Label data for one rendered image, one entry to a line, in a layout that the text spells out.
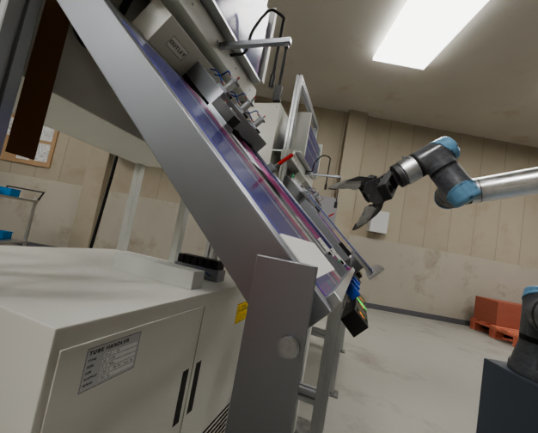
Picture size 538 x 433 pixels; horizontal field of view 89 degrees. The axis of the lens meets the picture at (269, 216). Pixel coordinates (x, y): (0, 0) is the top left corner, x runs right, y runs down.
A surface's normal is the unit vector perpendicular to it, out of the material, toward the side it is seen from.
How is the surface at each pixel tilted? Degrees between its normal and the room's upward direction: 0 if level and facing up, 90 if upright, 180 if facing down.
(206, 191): 90
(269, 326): 90
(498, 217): 90
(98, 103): 90
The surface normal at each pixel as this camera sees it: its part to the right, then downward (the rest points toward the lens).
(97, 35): -0.31, -0.14
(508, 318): 0.02, -0.08
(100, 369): 0.93, 0.14
